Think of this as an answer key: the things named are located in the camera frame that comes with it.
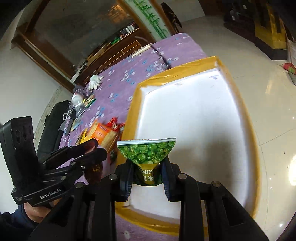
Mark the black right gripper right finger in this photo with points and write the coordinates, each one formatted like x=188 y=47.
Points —
x=170 y=172

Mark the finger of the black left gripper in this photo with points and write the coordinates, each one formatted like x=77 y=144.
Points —
x=89 y=165
x=64 y=154

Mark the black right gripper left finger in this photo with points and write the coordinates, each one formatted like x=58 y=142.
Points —
x=124 y=181

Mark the green pea snack packet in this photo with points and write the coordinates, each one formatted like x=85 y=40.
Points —
x=147 y=155

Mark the orange cracker package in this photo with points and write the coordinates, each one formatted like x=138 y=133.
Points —
x=105 y=136

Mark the left hand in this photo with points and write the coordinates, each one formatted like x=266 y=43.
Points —
x=37 y=214

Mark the black sofa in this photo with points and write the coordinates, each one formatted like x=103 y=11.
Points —
x=52 y=135

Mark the red candy packet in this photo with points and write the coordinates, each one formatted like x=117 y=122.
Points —
x=115 y=126

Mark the white bowl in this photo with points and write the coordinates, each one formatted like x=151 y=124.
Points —
x=77 y=99

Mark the purple floral tablecloth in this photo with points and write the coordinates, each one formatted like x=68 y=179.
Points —
x=119 y=82

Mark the yellow taped white tray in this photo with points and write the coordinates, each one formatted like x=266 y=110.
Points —
x=199 y=104

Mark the wooden cabinet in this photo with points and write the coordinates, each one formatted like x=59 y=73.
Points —
x=73 y=40

